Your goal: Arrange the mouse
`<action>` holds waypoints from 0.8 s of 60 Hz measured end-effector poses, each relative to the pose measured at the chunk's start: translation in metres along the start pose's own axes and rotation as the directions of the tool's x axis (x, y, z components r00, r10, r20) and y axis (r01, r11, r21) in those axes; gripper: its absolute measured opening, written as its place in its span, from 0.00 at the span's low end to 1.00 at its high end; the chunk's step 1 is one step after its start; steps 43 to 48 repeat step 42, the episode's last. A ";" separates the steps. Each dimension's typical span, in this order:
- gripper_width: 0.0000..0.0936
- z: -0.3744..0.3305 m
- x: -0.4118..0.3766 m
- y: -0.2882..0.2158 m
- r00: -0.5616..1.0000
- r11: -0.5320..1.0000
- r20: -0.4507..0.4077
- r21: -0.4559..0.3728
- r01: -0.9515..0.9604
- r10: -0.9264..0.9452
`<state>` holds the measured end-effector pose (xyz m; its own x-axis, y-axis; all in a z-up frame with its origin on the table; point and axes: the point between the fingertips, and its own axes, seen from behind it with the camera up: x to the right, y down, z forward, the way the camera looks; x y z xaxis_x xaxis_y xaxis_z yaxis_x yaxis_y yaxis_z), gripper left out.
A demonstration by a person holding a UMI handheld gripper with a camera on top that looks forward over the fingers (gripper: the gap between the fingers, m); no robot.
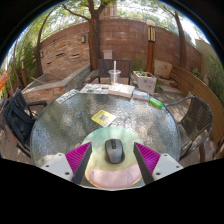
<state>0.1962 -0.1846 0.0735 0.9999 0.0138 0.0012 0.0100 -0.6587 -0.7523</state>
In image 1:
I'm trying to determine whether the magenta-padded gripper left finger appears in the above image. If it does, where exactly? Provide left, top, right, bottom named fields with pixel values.
left=40, top=141, right=94, bottom=186

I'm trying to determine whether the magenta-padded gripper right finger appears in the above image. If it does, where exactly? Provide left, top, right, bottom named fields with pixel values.
left=132, top=141, right=184, bottom=186

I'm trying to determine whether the grey computer mouse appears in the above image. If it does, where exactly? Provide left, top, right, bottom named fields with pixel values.
left=104, top=138, right=126, bottom=165

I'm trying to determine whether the green and pink mouse pad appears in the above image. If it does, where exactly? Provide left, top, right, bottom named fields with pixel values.
left=80, top=126, right=146, bottom=189

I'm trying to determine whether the yellow card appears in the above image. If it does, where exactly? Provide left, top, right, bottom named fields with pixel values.
left=90, top=109, right=118, bottom=128

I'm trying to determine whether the green marker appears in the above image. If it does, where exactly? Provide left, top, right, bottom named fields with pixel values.
left=148, top=96, right=164, bottom=109

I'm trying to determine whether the dark wicker chair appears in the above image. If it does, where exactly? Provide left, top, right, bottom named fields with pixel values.
left=164, top=96, right=214, bottom=161

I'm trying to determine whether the small white booklet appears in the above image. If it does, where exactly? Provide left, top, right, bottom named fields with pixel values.
left=132, top=89, right=150, bottom=102

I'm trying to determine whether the colourful open magazine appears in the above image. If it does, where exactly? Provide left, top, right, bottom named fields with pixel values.
left=79, top=83, right=111, bottom=95

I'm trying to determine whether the black bag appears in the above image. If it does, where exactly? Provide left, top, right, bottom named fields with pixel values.
left=3, top=99, right=34, bottom=141

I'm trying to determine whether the thick white book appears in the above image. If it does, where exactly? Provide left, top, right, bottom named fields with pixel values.
left=107, top=83, right=136, bottom=99

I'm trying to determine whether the black slatted chair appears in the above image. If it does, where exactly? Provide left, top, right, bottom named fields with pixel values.
left=1, top=89, right=48, bottom=159

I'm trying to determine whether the stone planter with plant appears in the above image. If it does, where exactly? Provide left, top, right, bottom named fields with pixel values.
left=132, top=68, right=158, bottom=95

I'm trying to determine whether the stone counter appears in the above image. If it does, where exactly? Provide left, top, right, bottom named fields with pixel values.
left=21, top=64, right=92, bottom=104

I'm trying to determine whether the curved wooden bench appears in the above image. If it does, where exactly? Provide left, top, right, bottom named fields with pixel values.
left=169, top=63, right=224, bottom=148

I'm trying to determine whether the clear plastic cup with straw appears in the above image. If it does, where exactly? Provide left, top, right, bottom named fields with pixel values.
left=108, top=60, right=122, bottom=85

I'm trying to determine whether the beige stone slab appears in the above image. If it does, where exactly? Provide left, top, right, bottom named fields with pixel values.
left=153, top=59, right=174, bottom=80

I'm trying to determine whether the dark wooden slatted chair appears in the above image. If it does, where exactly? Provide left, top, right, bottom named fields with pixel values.
left=88, top=58, right=133, bottom=86

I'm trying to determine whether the thick tree trunk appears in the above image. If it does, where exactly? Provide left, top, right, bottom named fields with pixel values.
left=61, top=0, right=118, bottom=71

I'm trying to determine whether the thin tree trunk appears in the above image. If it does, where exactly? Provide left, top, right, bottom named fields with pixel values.
left=163, top=4, right=188, bottom=69

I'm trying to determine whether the grey wall box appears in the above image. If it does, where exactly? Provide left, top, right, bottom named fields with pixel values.
left=102, top=49, right=114, bottom=60

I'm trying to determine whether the wooden garden lamp post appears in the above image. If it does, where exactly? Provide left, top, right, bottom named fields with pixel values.
left=145, top=19, right=157, bottom=75

